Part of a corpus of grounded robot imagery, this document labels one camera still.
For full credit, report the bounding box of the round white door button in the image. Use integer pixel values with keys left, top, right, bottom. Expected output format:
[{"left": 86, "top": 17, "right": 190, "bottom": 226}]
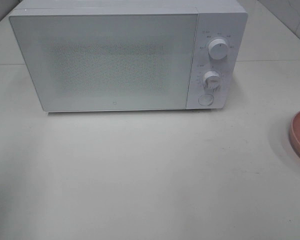
[{"left": 198, "top": 93, "right": 214, "bottom": 106}]

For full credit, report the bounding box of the white timer knob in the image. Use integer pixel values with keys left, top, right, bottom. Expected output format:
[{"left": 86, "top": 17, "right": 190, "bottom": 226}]
[{"left": 202, "top": 70, "right": 221, "bottom": 89}]

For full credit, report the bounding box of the white microwave door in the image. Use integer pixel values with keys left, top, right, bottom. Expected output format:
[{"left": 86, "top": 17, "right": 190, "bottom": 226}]
[{"left": 10, "top": 14, "right": 198, "bottom": 112}]

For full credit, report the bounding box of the white microwave oven body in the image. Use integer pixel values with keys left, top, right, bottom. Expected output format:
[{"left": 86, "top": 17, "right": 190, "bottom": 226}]
[{"left": 9, "top": 0, "right": 248, "bottom": 110}]

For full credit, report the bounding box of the upper white power knob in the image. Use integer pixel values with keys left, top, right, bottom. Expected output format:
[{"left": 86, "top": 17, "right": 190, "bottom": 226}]
[{"left": 207, "top": 36, "right": 229, "bottom": 60}]

